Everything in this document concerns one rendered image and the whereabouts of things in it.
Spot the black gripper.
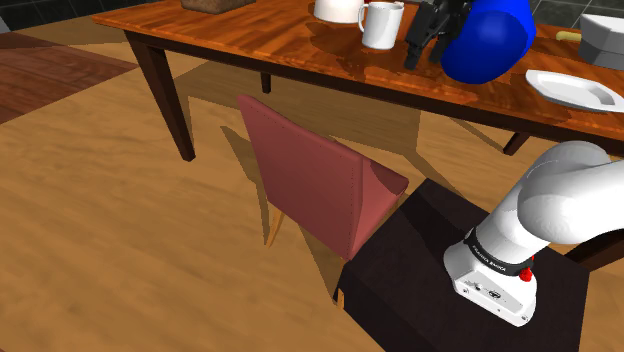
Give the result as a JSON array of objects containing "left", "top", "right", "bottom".
[{"left": 403, "top": 0, "right": 476, "bottom": 71}]

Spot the white mug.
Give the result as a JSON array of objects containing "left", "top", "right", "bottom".
[{"left": 357, "top": 0, "right": 406, "bottom": 51}]

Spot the blue round vessel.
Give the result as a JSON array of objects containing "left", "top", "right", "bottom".
[{"left": 440, "top": 0, "right": 538, "bottom": 86}]

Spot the white round bowl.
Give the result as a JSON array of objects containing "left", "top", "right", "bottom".
[{"left": 312, "top": 0, "right": 366, "bottom": 25}]

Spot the white plate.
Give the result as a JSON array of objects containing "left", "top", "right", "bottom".
[{"left": 524, "top": 69, "right": 624, "bottom": 115}]

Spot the red upholstered chair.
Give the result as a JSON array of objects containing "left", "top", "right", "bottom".
[{"left": 236, "top": 93, "right": 411, "bottom": 311}]

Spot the white grey angular box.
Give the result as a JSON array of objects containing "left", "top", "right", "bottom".
[{"left": 577, "top": 13, "right": 624, "bottom": 71}]

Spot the brown wooden table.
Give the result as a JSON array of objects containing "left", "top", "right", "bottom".
[{"left": 91, "top": 0, "right": 624, "bottom": 272}]

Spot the dark robot stand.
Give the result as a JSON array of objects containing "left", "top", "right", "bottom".
[{"left": 337, "top": 177, "right": 592, "bottom": 352}]

